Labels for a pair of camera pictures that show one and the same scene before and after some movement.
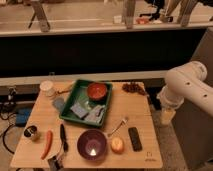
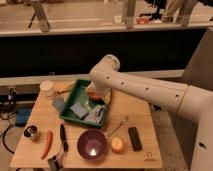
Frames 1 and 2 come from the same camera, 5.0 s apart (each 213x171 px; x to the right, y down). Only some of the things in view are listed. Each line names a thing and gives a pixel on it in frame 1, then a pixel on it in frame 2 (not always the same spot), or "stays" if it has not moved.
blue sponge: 79,110 stays
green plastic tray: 88,102 stays
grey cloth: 96,114 stays
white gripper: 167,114 → 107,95
